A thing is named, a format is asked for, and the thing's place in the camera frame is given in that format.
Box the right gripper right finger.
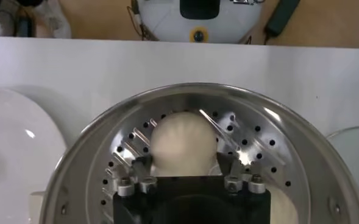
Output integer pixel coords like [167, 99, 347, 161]
[215, 152, 267, 195]

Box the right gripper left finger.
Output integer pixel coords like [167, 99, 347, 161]
[116, 154, 158, 197]

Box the white steamed baozi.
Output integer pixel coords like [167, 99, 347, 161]
[269, 184, 299, 224]
[150, 111, 219, 177]

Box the glass lid with white handle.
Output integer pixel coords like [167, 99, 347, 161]
[327, 125, 359, 192]

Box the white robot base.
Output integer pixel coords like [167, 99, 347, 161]
[136, 0, 263, 44]

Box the perforated steel steamer basket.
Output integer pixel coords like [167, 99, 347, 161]
[38, 82, 359, 224]

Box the steel steamer pot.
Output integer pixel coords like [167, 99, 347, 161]
[29, 190, 359, 224]

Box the white ceramic plate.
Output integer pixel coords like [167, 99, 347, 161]
[0, 88, 68, 224]

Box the black power brick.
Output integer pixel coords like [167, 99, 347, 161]
[263, 0, 302, 38]

